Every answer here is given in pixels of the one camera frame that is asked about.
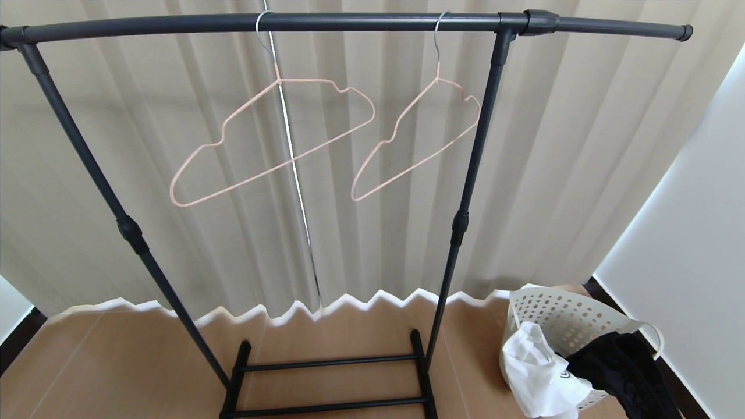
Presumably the white printed t-shirt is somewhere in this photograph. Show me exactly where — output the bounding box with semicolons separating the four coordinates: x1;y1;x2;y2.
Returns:
502;321;594;419

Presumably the black clothes rack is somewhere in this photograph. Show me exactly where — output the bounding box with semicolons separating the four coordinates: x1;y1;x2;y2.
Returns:
0;9;694;419

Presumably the pink clothes hanger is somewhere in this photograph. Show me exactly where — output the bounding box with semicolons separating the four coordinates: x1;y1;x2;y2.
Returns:
351;12;482;203
169;10;376;208

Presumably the black garment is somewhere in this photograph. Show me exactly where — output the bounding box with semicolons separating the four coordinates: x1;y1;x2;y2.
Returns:
566;333;683;419

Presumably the white laundry basket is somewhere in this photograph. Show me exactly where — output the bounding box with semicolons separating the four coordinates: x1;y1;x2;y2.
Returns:
499;284;665;419

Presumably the beige curtain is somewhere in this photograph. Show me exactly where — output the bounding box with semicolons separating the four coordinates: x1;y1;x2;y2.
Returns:
0;0;745;318

